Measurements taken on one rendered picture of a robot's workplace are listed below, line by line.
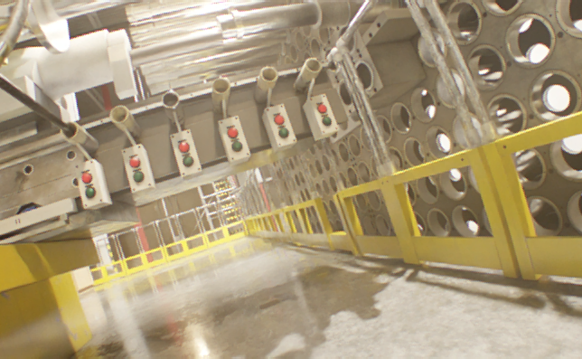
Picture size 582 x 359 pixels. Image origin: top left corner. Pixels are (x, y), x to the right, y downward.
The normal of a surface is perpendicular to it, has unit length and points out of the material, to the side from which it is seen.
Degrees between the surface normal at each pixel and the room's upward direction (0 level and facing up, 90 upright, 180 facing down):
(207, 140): 90
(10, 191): 90
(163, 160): 90
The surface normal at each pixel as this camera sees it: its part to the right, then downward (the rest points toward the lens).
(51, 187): 0.23, -0.17
